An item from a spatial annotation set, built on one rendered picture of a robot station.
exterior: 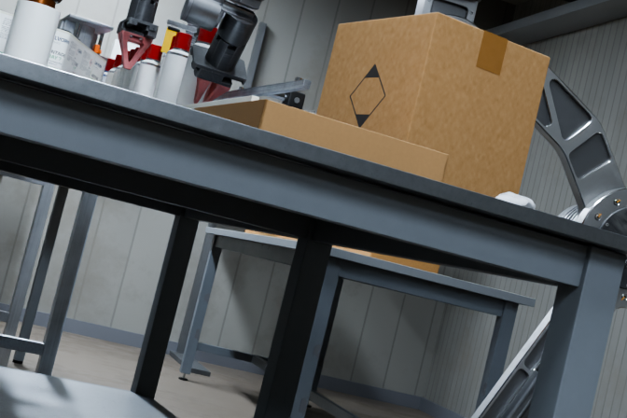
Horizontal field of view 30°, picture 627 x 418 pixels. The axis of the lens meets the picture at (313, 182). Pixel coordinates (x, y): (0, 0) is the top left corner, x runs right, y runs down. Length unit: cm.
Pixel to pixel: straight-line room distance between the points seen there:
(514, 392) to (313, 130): 104
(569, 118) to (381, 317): 515
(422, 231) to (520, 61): 52
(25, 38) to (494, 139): 98
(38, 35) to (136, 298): 481
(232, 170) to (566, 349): 53
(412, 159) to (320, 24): 590
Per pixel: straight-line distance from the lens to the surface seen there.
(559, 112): 239
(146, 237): 709
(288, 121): 142
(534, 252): 160
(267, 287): 724
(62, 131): 135
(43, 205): 438
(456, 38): 186
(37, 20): 239
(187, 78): 220
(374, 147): 146
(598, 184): 242
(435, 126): 183
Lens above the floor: 68
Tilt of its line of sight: 4 degrees up
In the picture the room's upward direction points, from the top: 14 degrees clockwise
